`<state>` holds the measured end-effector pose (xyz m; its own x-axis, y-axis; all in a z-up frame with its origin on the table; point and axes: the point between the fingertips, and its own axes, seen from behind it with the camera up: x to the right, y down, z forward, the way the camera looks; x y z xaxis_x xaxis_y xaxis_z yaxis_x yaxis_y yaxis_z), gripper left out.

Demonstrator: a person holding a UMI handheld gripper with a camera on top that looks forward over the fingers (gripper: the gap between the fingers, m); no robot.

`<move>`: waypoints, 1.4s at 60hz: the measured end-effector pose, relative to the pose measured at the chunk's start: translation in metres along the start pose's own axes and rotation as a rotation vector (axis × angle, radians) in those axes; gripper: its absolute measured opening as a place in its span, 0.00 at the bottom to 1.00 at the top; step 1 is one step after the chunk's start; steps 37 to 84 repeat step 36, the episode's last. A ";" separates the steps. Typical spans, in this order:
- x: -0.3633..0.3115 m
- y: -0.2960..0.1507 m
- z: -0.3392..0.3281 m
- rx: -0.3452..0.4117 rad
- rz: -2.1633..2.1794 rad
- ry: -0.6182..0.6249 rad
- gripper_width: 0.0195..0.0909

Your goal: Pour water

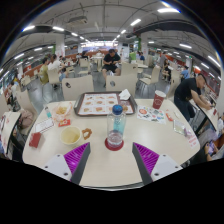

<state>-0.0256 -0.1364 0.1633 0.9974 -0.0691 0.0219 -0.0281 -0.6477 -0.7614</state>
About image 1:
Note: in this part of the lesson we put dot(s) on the clear plastic food bag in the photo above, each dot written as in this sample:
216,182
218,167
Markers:
61,110

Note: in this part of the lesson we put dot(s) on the white receipt paper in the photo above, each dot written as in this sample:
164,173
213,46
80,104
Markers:
44,125

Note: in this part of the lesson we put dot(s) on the colourful printed leaflet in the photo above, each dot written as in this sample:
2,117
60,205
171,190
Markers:
151,115

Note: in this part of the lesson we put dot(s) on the pale yellow paper cup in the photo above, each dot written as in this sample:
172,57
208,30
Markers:
70,135

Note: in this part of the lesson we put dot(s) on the small fried snack piece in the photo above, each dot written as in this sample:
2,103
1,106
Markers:
87,133

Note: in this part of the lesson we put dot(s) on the printed paper tray liner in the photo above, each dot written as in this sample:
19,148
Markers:
100,104

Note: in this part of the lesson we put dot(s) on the beige chair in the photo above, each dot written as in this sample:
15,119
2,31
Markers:
78,87
121,84

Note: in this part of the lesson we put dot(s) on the red paper cup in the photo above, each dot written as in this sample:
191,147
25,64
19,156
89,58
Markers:
158,99

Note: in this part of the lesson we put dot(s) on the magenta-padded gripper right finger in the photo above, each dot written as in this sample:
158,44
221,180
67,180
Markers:
149,160

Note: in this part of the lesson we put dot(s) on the brown food tray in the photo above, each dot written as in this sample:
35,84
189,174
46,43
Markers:
104,103

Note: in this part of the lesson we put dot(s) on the dark red wallet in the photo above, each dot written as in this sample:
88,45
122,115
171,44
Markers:
35,140

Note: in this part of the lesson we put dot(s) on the group of ceiling lights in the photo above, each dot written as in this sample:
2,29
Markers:
133,23

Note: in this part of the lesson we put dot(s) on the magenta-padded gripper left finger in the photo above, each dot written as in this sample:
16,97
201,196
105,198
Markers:
74,159

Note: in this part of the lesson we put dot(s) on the crumpled white napkin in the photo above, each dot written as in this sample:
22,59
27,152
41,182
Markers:
124,94

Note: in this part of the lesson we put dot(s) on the small red packet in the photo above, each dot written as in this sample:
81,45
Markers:
64,122

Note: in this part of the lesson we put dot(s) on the person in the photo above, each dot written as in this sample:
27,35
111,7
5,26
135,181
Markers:
189,95
111,63
56,66
43,70

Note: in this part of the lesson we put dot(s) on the clear blue-capped water bottle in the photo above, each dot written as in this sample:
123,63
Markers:
115,128

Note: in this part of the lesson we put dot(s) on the flat round red coaster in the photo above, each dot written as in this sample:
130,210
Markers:
114,145

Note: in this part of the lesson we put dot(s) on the clear plastic sleeve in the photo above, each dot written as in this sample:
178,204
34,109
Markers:
179,126

